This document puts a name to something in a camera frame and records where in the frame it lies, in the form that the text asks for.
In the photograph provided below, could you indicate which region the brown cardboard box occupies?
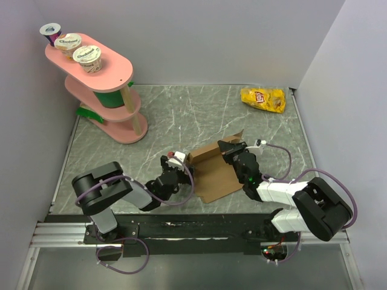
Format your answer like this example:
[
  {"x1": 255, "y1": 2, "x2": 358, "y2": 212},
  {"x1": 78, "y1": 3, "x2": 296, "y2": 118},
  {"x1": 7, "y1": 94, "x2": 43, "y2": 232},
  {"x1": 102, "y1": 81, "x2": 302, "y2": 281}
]
[{"x1": 187, "y1": 142, "x2": 242, "y2": 204}]

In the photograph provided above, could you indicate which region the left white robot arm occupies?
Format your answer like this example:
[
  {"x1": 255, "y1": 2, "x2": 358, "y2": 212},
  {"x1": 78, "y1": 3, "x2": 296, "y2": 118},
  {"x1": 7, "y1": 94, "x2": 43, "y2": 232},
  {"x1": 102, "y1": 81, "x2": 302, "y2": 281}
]
[{"x1": 71, "y1": 152, "x2": 195, "y2": 243}]

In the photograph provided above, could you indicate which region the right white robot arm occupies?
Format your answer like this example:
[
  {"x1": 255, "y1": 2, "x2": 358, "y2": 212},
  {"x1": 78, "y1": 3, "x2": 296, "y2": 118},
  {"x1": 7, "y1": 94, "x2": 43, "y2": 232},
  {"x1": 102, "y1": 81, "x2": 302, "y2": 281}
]
[{"x1": 218, "y1": 140, "x2": 358, "y2": 242}]

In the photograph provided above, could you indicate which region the yellow chips bag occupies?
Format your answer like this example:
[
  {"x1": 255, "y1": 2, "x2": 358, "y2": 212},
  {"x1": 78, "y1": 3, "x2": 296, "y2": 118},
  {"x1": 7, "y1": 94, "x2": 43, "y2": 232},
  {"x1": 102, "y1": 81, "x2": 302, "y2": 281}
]
[{"x1": 240, "y1": 88, "x2": 286, "y2": 114}]

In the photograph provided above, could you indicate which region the pink tiered shelf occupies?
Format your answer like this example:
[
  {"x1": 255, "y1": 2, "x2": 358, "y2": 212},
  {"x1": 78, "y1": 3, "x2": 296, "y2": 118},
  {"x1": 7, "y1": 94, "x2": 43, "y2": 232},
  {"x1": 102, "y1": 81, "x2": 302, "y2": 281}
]
[{"x1": 45, "y1": 33, "x2": 148, "y2": 144}]

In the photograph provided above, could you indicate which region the white Chobani yogurt cup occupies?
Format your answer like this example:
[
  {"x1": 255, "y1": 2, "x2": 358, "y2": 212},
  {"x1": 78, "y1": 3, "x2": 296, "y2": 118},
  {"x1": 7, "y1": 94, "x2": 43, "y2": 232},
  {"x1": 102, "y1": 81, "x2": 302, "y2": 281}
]
[{"x1": 73, "y1": 45, "x2": 102, "y2": 73}]

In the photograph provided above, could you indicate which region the orange Chobani yogurt cup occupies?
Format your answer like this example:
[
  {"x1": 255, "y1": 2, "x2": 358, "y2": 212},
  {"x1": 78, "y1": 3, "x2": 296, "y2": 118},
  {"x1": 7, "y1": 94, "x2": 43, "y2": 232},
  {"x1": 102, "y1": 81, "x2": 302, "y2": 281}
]
[{"x1": 54, "y1": 33, "x2": 82, "y2": 59}]

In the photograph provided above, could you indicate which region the purple yogurt cup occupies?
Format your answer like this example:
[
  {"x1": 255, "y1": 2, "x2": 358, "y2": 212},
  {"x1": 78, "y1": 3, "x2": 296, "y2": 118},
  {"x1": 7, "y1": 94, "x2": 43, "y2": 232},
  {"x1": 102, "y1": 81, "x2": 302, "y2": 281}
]
[{"x1": 39, "y1": 22, "x2": 62, "y2": 47}]

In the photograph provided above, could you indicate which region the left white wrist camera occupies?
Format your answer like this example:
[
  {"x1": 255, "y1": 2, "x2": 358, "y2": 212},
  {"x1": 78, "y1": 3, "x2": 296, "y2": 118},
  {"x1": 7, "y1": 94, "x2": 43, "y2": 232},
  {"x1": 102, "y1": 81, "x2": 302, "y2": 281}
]
[{"x1": 167, "y1": 151, "x2": 187, "y2": 168}]

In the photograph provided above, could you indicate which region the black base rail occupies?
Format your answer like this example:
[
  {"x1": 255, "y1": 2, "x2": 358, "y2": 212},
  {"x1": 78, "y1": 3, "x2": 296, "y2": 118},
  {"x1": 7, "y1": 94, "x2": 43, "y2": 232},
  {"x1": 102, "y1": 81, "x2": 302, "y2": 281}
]
[{"x1": 72, "y1": 213, "x2": 306, "y2": 258}]

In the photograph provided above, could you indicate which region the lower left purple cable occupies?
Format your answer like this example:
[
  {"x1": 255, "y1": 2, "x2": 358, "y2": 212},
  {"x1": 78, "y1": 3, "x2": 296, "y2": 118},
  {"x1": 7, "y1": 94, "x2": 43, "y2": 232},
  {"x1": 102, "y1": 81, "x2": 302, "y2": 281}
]
[{"x1": 96, "y1": 237, "x2": 150, "y2": 275}]

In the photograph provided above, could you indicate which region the purple cable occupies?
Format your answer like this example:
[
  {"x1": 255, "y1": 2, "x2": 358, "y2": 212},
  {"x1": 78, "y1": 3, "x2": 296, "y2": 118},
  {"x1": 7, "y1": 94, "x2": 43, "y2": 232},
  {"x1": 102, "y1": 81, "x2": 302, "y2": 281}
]
[
  {"x1": 261, "y1": 141, "x2": 360, "y2": 229},
  {"x1": 74, "y1": 156, "x2": 196, "y2": 208},
  {"x1": 265, "y1": 231, "x2": 302, "y2": 266},
  {"x1": 96, "y1": 237, "x2": 150, "y2": 275}
]

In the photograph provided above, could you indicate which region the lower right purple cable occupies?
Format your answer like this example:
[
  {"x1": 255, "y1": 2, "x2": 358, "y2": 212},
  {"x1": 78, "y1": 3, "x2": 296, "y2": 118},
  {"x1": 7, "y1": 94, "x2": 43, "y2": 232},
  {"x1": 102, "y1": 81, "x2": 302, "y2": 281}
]
[{"x1": 265, "y1": 231, "x2": 302, "y2": 266}]

